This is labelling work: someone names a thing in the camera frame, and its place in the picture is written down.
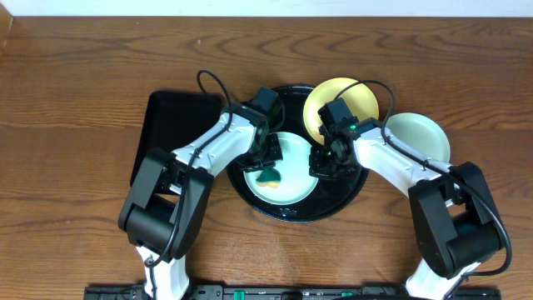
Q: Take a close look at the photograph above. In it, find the black round tray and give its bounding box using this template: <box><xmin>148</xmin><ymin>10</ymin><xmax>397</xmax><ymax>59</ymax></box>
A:
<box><xmin>227</xmin><ymin>85</ymin><xmax>369</xmax><ymax>223</ymax></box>

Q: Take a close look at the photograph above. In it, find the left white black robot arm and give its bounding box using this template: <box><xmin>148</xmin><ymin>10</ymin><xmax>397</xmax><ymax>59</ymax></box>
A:
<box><xmin>118</xmin><ymin>104</ymin><xmax>282</xmax><ymax>299</ymax></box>

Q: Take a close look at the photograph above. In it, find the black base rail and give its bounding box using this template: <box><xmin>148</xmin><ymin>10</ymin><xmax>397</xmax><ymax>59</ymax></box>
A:
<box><xmin>82</xmin><ymin>284</ymin><xmax>502</xmax><ymax>300</ymax></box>

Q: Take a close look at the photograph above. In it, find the green yellow sponge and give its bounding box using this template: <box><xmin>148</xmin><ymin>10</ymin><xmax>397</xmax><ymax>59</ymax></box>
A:
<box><xmin>256</xmin><ymin>167</ymin><xmax>281</xmax><ymax>188</ymax></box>

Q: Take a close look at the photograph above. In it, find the yellow plate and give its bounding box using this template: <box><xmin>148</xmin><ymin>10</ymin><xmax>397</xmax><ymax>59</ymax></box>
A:
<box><xmin>303</xmin><ymin>77</ymin><xmax>379</xmax><ymax>145</ymax></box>

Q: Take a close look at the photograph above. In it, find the black rectangular tray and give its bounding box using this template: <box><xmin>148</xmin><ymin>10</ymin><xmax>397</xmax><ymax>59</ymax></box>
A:
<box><xmin>130</xmin><ymin>90</ymin><xmax>224</xmax><ymax>182</ymax></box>

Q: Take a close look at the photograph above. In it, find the light green plate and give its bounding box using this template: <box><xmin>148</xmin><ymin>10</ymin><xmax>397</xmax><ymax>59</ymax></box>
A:
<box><xmin>386</xmin><ymin>112</ymin><xmax>451</xmax><ymax>163</ymax></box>
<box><xmin>242</xmin><ymin>132</ymin><xmax>318</xmax><ymax>205</ymax></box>

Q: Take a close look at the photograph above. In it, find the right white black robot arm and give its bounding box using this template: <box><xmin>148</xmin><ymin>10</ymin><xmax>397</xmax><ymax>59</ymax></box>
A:
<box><xmin>309</xmin><ymin>117</ymin><xmax>512</xmax><ymax>299</ymax></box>

